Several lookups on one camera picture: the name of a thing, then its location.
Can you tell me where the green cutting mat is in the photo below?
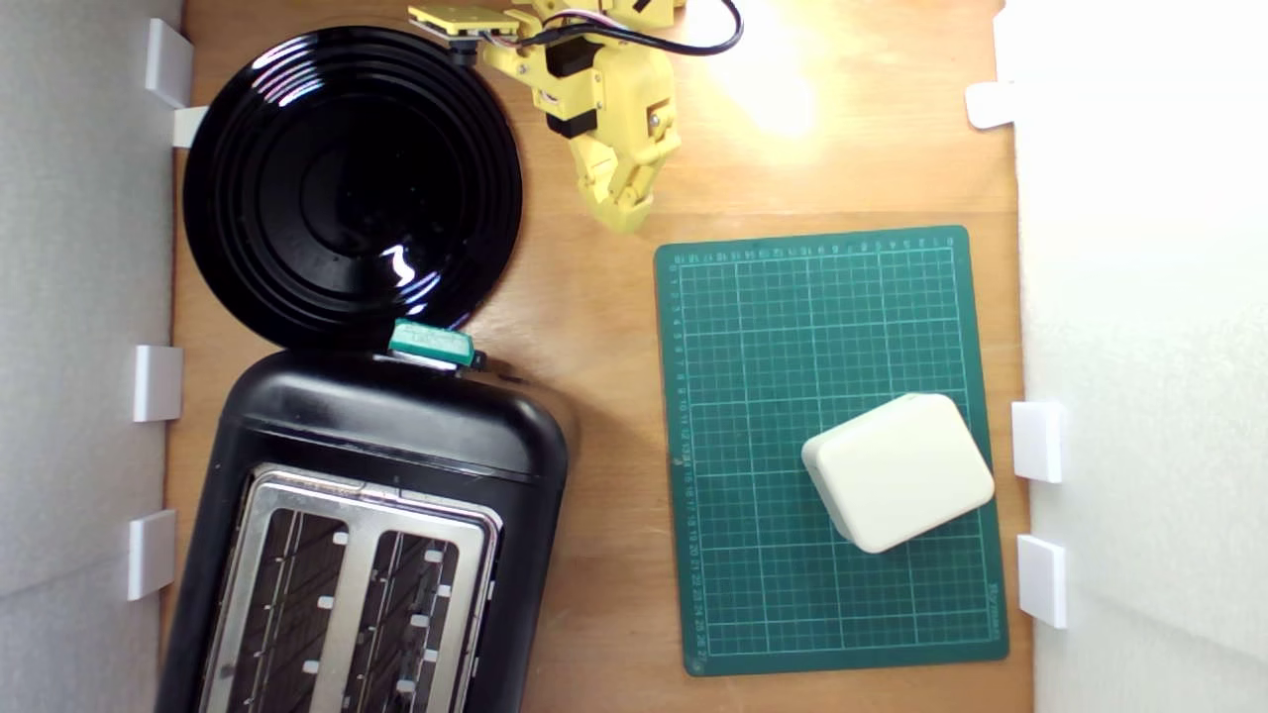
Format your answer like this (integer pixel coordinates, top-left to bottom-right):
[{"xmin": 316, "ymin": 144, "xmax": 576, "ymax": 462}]
[{"xmin": 654, "ymin": 226, "xmax": 1011, "ymax": 677}]

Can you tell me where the yellow wrist camera mount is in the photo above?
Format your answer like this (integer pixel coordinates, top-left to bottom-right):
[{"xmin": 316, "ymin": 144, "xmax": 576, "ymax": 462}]
[{"xmin": 407, "ymin": 4, "xmax": 522, "ymax": 66}]

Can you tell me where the green toaster lever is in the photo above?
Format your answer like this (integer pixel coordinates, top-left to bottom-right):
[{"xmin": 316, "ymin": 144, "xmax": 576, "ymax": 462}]
[{"xmin": 388, "ymin": 319, "xmax": 475, "ymax": 369}]

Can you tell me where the black round plate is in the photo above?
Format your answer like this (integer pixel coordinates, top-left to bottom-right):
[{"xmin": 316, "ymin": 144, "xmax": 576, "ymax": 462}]
[{"xmin": 183, "ymin": 27, "xmax": 524, "ymax": 353}]

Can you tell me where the black two-slot toaster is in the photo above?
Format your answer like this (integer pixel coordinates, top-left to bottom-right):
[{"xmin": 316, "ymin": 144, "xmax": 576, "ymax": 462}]
[{"xmin": 154, "ymin": 347, "xmax": 571, "ymax": 713}]

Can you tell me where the white rounded block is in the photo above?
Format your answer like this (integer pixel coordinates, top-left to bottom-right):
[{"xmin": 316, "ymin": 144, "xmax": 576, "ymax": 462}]
[{"xmin": 800, "ymin": 393, "xmax": 996, "ymax": 555}]

